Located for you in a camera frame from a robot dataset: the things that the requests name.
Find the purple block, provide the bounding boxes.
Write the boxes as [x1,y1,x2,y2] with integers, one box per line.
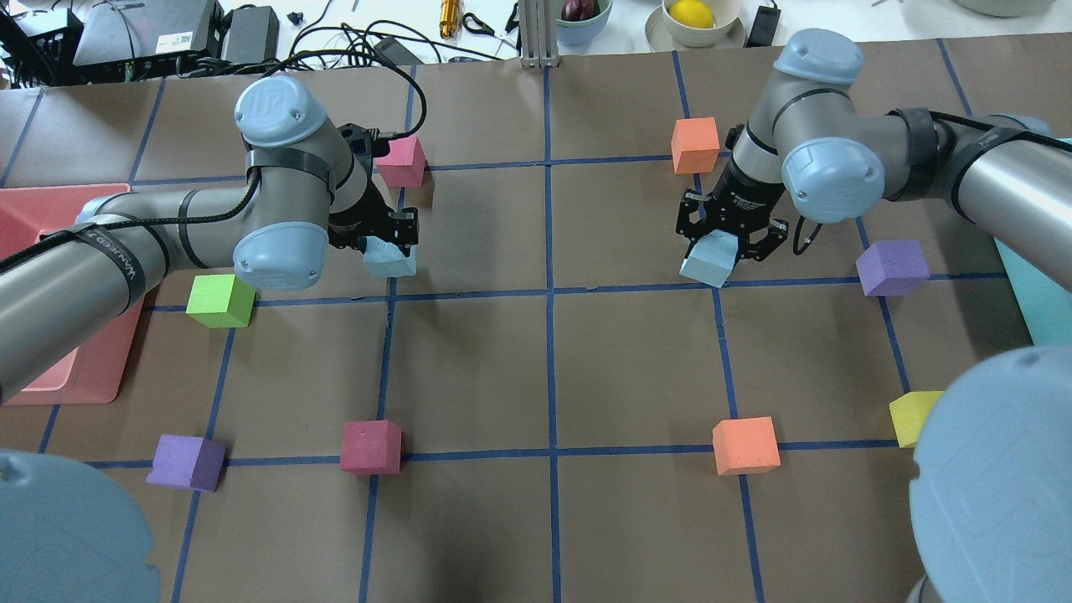
[146,433,226,492]
[855,240,930,297]

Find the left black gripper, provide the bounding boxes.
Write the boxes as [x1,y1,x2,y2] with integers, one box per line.
[327,188,419,252]

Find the dark pink block left near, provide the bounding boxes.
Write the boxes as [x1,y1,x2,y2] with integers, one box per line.
[338,420,405,476]

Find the orange block far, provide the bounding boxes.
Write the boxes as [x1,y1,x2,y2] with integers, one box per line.
[671,116,721,175]

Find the light blue block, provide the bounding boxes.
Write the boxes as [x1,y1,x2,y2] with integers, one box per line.
[680,230,739,289]
[363,236,419,279]

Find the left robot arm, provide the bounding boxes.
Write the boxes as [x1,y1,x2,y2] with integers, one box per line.
[3,73,419,602]

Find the pink block left far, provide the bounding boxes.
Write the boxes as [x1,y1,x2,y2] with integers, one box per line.
[376,135,426,188]

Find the aluminium frame post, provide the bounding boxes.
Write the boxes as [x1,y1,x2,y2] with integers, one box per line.
[518,0,560,69]

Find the purple block right side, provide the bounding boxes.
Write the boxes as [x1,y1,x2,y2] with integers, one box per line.
[855,240,930,297]

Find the orange block near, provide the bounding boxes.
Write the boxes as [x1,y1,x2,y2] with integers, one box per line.
[712,416,781,477]

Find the black power adapter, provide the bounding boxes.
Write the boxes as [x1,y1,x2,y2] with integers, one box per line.
[221,5,279,64]

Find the scissors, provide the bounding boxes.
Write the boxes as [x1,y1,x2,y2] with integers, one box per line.
[461,4,520,38]

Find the orange block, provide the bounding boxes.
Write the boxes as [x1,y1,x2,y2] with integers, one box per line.
[712,416,781,477]
[671,116,721,175]

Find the cyan tray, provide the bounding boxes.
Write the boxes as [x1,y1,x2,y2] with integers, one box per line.
[992,141,1071,345]

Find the cream bowl with lemon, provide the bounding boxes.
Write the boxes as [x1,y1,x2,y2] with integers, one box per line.
[646,1,745,52]

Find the yellow block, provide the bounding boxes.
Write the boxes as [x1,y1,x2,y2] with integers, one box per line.
[888,389,943,448]

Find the purple block left side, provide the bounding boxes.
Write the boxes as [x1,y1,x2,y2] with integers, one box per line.
[146,433,226,492]

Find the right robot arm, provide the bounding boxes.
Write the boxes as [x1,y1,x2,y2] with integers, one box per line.
[675,29,1069,602]

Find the black mini computer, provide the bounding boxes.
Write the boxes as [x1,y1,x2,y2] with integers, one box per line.
[73,1,224,69]

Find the pink tray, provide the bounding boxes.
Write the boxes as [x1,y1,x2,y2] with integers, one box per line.
[1,229,166,405]

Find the brass cylinder tool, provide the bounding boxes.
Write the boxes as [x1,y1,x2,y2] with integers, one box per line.
[440,0,461,39]

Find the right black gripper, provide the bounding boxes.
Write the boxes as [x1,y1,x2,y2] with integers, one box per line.
[675,163,789,262]

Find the blue bowl with fruit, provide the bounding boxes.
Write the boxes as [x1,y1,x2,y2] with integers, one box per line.
[553,1,614,46]

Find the green block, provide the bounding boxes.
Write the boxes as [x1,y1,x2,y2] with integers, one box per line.
[185,274,256,328]

